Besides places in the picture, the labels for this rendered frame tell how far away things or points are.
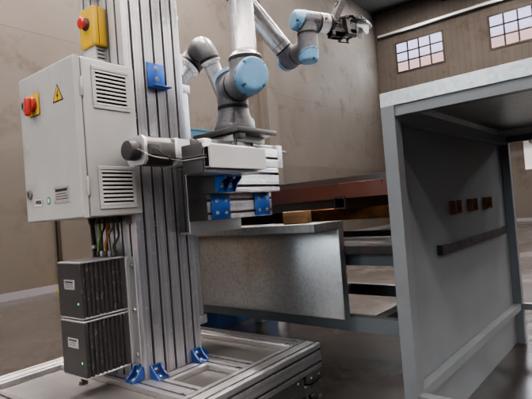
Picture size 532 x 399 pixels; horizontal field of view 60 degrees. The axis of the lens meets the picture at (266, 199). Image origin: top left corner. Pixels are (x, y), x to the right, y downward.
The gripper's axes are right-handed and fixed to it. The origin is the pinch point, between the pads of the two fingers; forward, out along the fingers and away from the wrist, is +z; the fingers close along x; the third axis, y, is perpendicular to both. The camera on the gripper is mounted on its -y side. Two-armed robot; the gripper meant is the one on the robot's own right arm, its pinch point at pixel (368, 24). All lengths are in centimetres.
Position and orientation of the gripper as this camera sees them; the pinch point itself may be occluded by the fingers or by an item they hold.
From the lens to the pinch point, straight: 202.8
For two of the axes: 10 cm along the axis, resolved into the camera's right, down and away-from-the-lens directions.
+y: 1.3, 9.8, -1.5
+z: 9.0, -0.6, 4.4
